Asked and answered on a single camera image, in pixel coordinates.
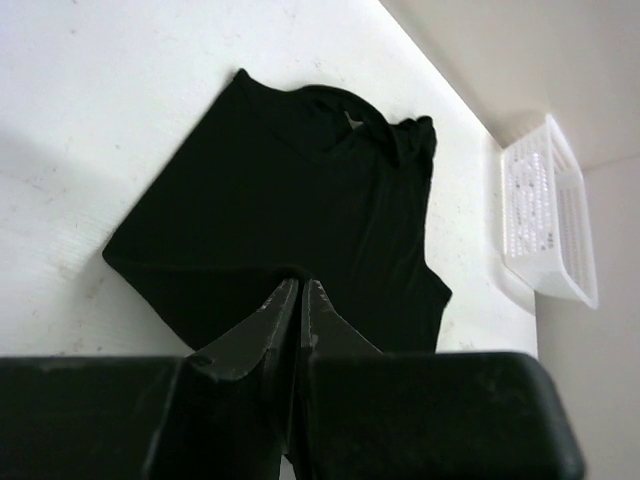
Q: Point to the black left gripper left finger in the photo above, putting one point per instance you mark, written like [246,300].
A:
[221,413]

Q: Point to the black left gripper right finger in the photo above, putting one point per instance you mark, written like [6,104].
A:
[371,415]

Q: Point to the white plastic basket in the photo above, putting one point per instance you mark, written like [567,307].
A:
[547,236]

